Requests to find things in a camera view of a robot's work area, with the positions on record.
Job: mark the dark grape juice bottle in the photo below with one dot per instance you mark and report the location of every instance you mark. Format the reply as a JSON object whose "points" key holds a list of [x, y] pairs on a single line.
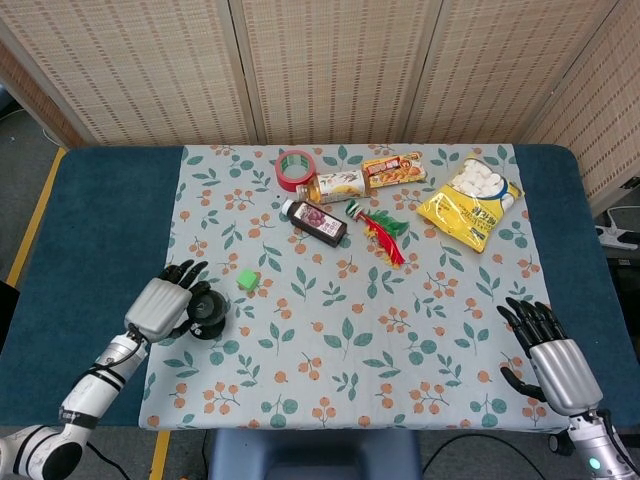
{"points": [[317, 222]]}

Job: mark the bamboo folding screen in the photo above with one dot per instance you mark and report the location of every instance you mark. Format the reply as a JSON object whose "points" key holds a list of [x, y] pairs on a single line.
{"points": [[325, 75]]}

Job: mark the green cube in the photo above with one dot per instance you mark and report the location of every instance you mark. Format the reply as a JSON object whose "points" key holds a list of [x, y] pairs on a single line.
{"points": [[247, 280]]}

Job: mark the orange snack box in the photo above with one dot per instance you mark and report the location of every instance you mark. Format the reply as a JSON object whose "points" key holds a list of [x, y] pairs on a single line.
{"points": [[395, 170]]}

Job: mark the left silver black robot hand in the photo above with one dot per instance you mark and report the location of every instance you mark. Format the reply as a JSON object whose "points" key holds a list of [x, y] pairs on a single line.
{"points": [[157, 307]]}

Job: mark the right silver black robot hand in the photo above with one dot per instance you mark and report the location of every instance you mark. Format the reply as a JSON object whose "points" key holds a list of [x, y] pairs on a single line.
{"points": [[565, 375]]}

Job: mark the yellow tea bottle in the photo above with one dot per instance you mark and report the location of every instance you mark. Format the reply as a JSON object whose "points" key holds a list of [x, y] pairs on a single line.
{"points": [[340, 185]]}

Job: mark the black round puck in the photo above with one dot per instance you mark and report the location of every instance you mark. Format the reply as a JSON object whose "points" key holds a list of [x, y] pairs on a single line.
{"points": [[212, 307]]}

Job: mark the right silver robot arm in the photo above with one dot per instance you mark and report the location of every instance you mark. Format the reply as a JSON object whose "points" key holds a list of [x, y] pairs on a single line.
{"points": [[595, 445]]}

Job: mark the black caster wheel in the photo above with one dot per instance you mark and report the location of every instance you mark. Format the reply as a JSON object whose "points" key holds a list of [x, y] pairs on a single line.
{"points": [[562, 444]]}

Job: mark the red tape roll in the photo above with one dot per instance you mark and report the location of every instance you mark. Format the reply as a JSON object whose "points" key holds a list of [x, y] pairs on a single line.
{"points": [[290, 183]]}

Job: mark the floral tablecloth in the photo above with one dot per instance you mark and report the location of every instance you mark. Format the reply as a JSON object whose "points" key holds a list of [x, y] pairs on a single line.
{"points": [[350, 350]]}

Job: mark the yellow marshmallow bag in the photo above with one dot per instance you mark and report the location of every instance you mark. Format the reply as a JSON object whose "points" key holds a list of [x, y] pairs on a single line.
{"points": [[470, 210]]}

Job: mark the red green feather shuttlecock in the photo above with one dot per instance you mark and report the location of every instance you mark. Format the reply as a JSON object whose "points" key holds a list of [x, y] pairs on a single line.
{"points": [[385, 235]]}

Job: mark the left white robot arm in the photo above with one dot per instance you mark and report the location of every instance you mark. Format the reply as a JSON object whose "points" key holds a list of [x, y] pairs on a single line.
{"points": [[90, 387]]}

